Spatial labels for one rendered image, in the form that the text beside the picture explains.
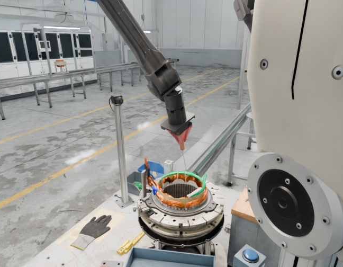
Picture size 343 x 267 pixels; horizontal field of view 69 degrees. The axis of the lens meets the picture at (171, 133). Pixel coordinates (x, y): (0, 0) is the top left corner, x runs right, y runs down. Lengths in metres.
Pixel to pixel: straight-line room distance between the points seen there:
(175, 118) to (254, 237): 0.53
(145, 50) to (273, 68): 0.41
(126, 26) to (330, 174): 0.53
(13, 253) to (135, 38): 2.24
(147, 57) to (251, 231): 0.71
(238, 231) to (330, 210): 0.70
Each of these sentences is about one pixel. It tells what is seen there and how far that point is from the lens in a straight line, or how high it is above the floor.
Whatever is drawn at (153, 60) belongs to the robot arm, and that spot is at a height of 1.60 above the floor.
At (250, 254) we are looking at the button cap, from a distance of 0.86.
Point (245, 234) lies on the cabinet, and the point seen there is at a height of 0.97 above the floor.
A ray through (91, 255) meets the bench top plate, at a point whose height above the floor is 0.78.
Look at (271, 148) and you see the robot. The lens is 0.38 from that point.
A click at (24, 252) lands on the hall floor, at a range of 2.58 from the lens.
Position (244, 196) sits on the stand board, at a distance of 1.05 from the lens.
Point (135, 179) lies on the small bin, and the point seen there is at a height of 0.80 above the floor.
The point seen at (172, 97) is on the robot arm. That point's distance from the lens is 0.71.
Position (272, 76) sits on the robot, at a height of 1.61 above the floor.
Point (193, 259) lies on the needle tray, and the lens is 0.82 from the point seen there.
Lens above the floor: 1.65
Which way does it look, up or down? 21 degrees down
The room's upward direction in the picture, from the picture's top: straight up
